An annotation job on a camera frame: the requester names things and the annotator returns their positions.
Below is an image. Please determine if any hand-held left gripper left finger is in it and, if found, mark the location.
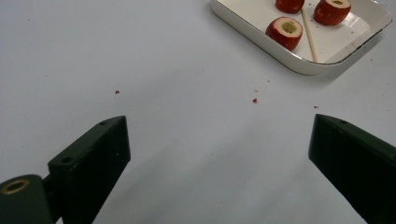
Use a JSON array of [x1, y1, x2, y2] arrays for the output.
[[46, 115, 132, 224]]

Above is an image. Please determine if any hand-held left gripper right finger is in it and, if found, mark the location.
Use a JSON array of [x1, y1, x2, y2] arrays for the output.
[[307, 113, 396, 224]]

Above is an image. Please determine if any white enamel tray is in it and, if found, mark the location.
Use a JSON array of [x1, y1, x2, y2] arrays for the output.
[[208, 0, 394, 77]]

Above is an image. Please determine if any bamboo skewer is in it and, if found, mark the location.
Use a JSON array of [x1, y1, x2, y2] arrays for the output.
[[300, 7, 319, 63]]

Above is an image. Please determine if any cored red hawthorn fruit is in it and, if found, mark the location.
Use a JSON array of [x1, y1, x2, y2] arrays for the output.
[[275, 0, 306, 15], [264, 16, 304, 52], [313, 0, 352, 27]]

